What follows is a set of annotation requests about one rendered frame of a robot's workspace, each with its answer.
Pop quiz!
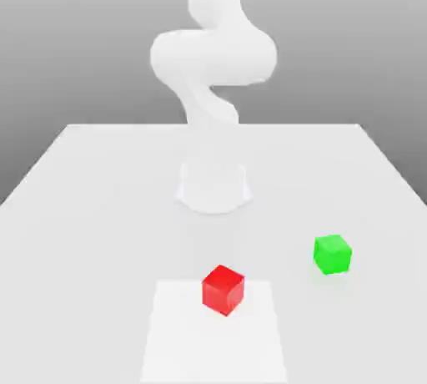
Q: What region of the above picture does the small red cube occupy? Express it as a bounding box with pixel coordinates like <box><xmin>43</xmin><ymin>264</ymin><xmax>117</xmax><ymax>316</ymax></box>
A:
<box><xmin>201</xmin><ymin>264</ymin><xmax>246</xmax><ymax>318</ymax></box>

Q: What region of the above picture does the small green cube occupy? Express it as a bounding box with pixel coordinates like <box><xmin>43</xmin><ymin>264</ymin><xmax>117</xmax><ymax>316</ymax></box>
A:
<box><xmin>312</xmin><ymin>234</ymin><xmax>354</xmax><ymax>276</ymax></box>

